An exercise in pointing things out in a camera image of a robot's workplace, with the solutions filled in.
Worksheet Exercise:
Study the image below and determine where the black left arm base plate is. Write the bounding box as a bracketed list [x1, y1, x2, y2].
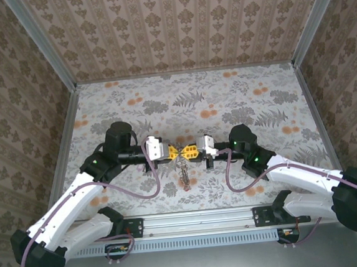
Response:
[115, 217, 145, 240]

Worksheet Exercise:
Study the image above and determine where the grey slotted cable duct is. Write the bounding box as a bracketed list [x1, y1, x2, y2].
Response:
[72, 225, 301, 260]

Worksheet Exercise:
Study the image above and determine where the small controller board with wires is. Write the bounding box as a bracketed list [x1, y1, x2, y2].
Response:
[106, 243, 130, 256]
[277, 226, 301, 243]

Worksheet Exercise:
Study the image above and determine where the metal keyring with keys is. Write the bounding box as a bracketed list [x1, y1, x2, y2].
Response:
[174, 157, 193, 193]

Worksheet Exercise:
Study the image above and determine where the floral patterned table cover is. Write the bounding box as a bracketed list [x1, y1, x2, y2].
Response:
[41, 59, 348, 225]

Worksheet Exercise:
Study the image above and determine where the grey metal sheet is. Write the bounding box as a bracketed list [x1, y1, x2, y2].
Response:
[19, 220, 357, 267]

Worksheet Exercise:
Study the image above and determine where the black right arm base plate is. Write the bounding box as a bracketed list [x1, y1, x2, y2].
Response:
[252, 205, 281, 227]

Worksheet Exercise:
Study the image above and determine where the aluminium mounting rail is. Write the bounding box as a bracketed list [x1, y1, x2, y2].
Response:
[73, 201, 312, 245]

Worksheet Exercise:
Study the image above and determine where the aluminium frame post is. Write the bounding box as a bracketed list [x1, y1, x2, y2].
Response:
[3, 0, 79, 96]
[285, 0, 354, 68]

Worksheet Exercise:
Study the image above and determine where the aluminium frame rail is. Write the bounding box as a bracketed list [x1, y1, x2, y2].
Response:
[294, 60, 341, 173]
[38, 85, 90, 211]
[74, 59, 295, 86]

